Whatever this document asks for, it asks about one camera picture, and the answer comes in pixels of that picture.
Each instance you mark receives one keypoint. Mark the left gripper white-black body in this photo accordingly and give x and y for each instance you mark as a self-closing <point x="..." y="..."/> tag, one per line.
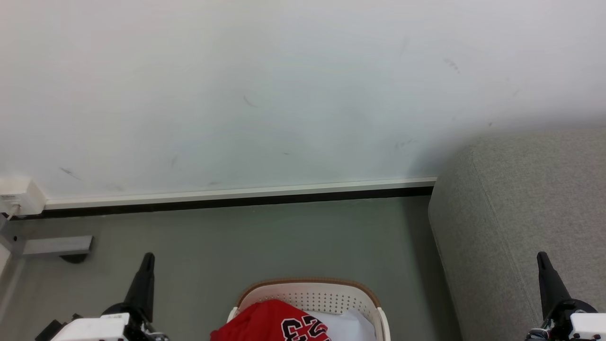
<point x="99" y="329"/>

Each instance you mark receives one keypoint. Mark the grey metal furniture foot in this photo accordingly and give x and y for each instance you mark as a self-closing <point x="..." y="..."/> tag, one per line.
<point x="57" y="246"/>

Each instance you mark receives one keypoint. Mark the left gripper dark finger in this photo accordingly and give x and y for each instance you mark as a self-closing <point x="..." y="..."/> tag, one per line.
<point x="148" y="293"/>
<point x="136" y="293"/>

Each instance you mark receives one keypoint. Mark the right gripper white-black body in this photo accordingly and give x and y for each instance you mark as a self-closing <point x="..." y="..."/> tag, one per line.
<point x="584" y="329"/>

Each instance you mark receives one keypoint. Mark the white cloth garment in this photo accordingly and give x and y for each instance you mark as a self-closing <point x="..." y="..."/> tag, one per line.
<point x="350" y="327"/>

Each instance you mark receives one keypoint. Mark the white and black baseboard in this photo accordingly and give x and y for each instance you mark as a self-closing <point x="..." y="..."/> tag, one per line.
<point x="236" y="195"/>

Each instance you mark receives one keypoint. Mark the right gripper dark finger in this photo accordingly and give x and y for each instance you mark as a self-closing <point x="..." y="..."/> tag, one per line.
<point x="558" y="291"/>
<point x="547" y="293"/>

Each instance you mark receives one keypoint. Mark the white wall socket box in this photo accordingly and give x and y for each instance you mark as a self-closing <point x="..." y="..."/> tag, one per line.
<point x="21" y="194"/>

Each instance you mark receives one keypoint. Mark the grey fabric sofa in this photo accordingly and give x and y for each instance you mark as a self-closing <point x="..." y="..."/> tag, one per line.
<point x="511" y="213"/>

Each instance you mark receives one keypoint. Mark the red basketball jersey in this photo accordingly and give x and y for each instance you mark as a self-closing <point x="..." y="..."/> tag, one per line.
<point x="260" y="324"/>

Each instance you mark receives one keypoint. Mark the cream perforated laundry basket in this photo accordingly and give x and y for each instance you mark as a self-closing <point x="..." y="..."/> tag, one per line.
<point x="322" y="296"/>

